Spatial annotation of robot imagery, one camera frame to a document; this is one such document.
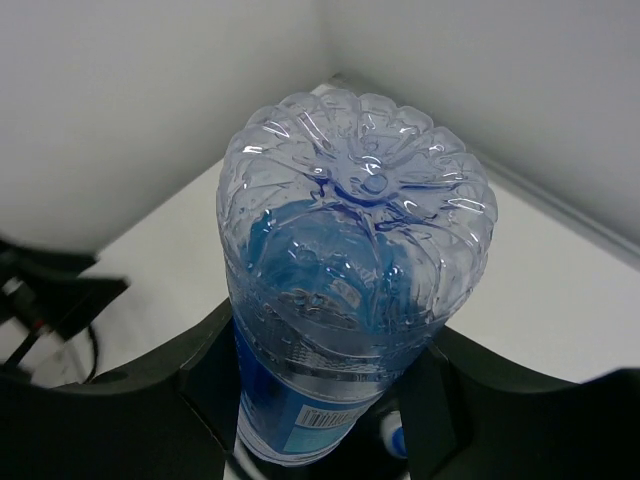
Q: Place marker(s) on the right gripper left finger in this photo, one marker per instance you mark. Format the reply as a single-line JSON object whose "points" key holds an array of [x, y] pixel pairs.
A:
{"points": [[169, 414]]}

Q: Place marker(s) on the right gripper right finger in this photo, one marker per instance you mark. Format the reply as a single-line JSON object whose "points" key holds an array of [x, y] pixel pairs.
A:
{"points": [[469, 413]]}

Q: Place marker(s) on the blue label bottle blue cap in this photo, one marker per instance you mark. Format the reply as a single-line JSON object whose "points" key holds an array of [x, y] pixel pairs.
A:
{"points": [[352, 230]]}

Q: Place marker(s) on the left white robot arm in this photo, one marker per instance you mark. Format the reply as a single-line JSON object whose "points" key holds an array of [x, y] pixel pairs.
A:
{"points": [[45, 291]]}

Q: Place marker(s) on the dark grey plastic bin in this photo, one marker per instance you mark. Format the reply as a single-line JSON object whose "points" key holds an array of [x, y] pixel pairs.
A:
{"points": [[360, 455]]}

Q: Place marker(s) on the right aluminium frame rail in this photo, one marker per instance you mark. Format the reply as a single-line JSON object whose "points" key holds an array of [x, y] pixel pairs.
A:
{"points": [[510, 179]]}

